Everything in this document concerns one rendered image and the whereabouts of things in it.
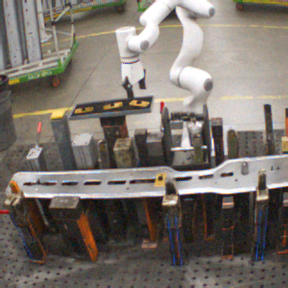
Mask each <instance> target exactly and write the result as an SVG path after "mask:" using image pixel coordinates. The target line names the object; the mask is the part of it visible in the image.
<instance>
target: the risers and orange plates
mask: <svg viewBox="0 0 288 288"><path fill-rule="evenodd" d="M80 200H81V202H82V205H83V208H84V213H85V218H86V220H87V223H88V226H89V229H90V231H91V234H92V236H93V239H94V243H95V244H106V242H107V240H108V236H109V234H110V230H109V226H107V222H106V219H105V217H104V212H103V211H102V207H101V204H100V203H96V204H93V201H88V199H80ZM182 214H183V216H182V224H183V233H184V241H185V243H194V242H196V235H197V231H198V214H197V203H196V202H193V198H188V199H184V203H183V209H182Z"/></svg>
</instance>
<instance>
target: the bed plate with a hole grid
mask: <svg viewBox="0 0 288 288"><path fill-rule="evenodd" d="M265 135H266V130H244V131H238V147H239V152H240V158H255V157H263V156H264V136H265ZM274 135H275V154H276V155H282V154H283V152H282V137H285V129H282V130H281V129H274ZM35 144H36V143H34V144H24V145H14V146H10V148H9V149H8V150H7V152H5V156H4V157H3V158H2V161H1V162H0V211H1V210H6V208H5V200H6V198H7V196H6V194H5V190H6V188H7V186H8V185H9V184H10V182H11V179H12V177H13V176H14V174H16V173H18V172H24V173H25V172H31V170H30V166H29V164H28V162H27V156H28V154H29V152H30V151H31V149H34V147H35ZM39 145H40V146H39V148H43V154H44V156H45V158H46V164H47V166H48V169H49V171H53V172H57V171H64V169H63V164H62V160H61V157H60V154H59V147H58V144H57V142H45V143H39ZM215 195H216V197H215V201H214V203H215V217H216V218H215V221H217V224H216V234H215V239H209V240H204V238H203V237H204V226H203V224H204V220H203V218H200V219H199V215H200V214H198V231H197V235H196V242H194V243H185V249H186V250H187V251H188V253H187V255H189V256H187V257H188V258H187V259H190V260H187V261H190V263H188V266H186V265H185V266H184V267H177V265H176V266H175V267H174V266H173V265H171V263H170V264H169V262H170V261H169V260H170V256H169V255H170V252H169V243H170V242H162V239H163V234H164V222H163V218H162V215H158V211H154V213H155V216H156V220H157V223H160V224H161V227H160V232H159V235H158V240H157V247H156V248H142V247H141V245H142V241H143V235H142V231H141V224H138V223H140V221H139V222H138V223H132V222H129V221H127V219H128V217H127V215H129V214H128V209H127V205H126V202H125V199H121V204H122V207H123V211H124V214H125V218H126V221H127V224H128V226H127V227H136V234H135V238H134V240H133V243H132V246H110V245H108V242H109V237H110V236H111V231H112V230H111V227H110V224H109V222H107V226H109V230H110V234H109V236H108V240H107V242H106V244H95V245H96V248H97V251H98V252H105V253H106V259H105V260H104V265H102V266H98V265H77V264H69V263H67V262H66V260H67V257H68V253H69V252H68V249H67V247H66V244H65V242H64V240H63V239H62V240H61V241H56V240H54V241H50V237H51V235H52V232H51V230H50V226H48V229H47V233H46V235H45V238H44V240H43V242H44V244H45V246H46V248H47V249H48V250H50V255H49V257H46V259H45V262H44V263H45V265H43V264H42V263H38V264H37V263H34V264H33V263H32V262H30V264H29V260H30V259H29V256H28V254H27V252H26V250H25V248H24V247H23V240H22V238H24V236H23V234H22V232H21V231H20V228H19V227H18V230H19V231H20V234H21V235H22V238H21V236H20V234H19V232H18V230H17V228H16V227H15V226H14V225H13V224H12V221H11V218H10V216H9V214H6V215H4V214H2V215H1V214H0V288H288V254H285V255H277V250H276V246H275V245H276V244H275V242H276V241H277V240H278V236H279V229H280V227H281V209H282V207H280V206H279V214H278V218H279V219H278V221H279V223H278V224H276V225H274V226H266V232H265V246H266V248H265V249H266V251H265V256H264V259H263V260H261V261H258V260H257V261H256V262H254V263H253V264H249V263H248V260H249V259H250V258H251V257H252V256H251V248H252V246H253V238H254V236H253V234H251V224H252V223H251V218H252V215H253V211H252V209H253V192H250V196H249V203H250V205H249V230H241V231H239V223H240V208H238V210H237V209H236V210H234V228H233V231H232V237H233V247H234V250H233V256H234V257H236V258H234V260H233V261H232V259H231V258H228V259H227V260H226V258H223V259H221V255H220V252H221V248H223V245H222V243H223V239H224V237H223V234H224V232H223V229H222V210H221V208H222V206H217V202H218V196H217V194H215ZM276 243H277V242H276Z"/></svg>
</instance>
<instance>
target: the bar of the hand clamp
mask: <svg viewBox="0 0 288 288"><path fill-rule="evenodd" d="M264 112H265V138H266V144H268V141H267V134H268V133H271V134H272V144H273V143H274V130H273V118H272V111H271V104H270V103H264Z"/></svg>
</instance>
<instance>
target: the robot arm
mask: <svg viewBox="0 0 288 288"><path fill-rule="evenodd" d="M174 9H175V11H176V15H177V17H178V18H179V19H180V21H181V23H182V25H183V27H184V35H183V36H184V40H183V44H182V46H183V47H182V48H181V51H180V54H179V56H178V57H177V59H176V61H175V62H174V65H173V66H172V67H171V69H170V70H171V71H170V79H171V82H172V83H173V84H174V86H176V87H179V88H183V89H186V90H188V91H191V92H192V94H193V95H189V96H188V97H186V98H185V99H184V111H185V112H187V111H188V112H195V111H197V112H198V115H197V117H202V116H203V105H204V104H207V98H208V96H209V95H210V92H211V91H212V89H213V87H214V84H213V81H212V77H211V76H210V75H209V74H208V73H207V72H206V71H202V70H200V69H197V68H193V67H192V63H193V62H194V59H195V58H198V56H199V55H200V53H201V52H202V48H203V30H202V29H201V28H200V27H199V25H198V23H197V21H196V20H195V17H199V18H203V19H208V18H209V19H210V18H212V17H213V16H214V15H215V10H214V7H213V5H212V4H210V3H209V2H208V1H206V0H157V1H156V2H155V3H154V4H153V5H152V6H151V7H150V8H149V9H148V10H146V12H145V13H143V14H142V16H141V17H140V18H139V22H140V23H141V24H142V25H143V26H145V27H146V28H145V30H144V31H143V32H142V34H140V35H139V36H138V35H137V33H136V31H135V28H134V27H121V28H120V29H118V30H116V38H117V41H118V44H119V45H118V49H119V52H120V55H121V57H120V59H121V62H122V64H121V72H122V76H121V77H122V83H121V85H122V87H123V89H125V90H126V94H127V97H128V98H130V99H134V94H133V89H132V88H133V85H134V84H135V83H136V82H138V81H139V89H147V87H146V82H145V80H146V78H145V77H146V71H147V70H146V69H145V68H143V67H142V65H141V60H140V58H141V56H140V53H142V52H145V51H146V50H148V49H149V48H150V47H151V45H153V43H155V42H156V40H157V38H158V37H159V30H158V24H159V23H161V21H162V20H164V18H165V17H167V15H168V14H170V12H172V10H174ZM129 82H130V83H129ZM128 85H130V87H128ZM207 108H208V104H207ZM187 137H188V138H186V139H184V140H183V142H182V148H190V147H191V146H190V140H189V133H188V130H187Z"/></svg>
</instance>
